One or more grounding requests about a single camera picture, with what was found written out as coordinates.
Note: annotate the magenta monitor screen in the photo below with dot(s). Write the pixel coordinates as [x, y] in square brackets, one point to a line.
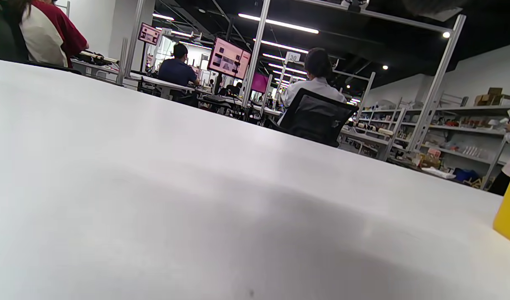
[259, 82]

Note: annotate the black mesh office chair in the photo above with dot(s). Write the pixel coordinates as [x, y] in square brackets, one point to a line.
[317, 121]

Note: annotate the large pink monitor screen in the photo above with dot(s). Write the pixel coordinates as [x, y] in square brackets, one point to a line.
[229, 58]

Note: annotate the small white sign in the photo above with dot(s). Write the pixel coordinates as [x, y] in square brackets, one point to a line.
[292, 57]

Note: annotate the white workbench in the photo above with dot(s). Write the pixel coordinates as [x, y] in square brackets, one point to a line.
[163, 82]

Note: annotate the small pink monitor screen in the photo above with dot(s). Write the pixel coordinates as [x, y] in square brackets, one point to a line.
[149, 34]

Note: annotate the grey storage shelf rack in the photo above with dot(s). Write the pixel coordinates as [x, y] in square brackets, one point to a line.
[467, 130]

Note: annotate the cardboard boxes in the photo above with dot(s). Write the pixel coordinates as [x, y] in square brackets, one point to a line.
[494, 96]

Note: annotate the aluminium frame post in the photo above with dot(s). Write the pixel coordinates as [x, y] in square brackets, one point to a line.
[440, 79]
[254, 54]

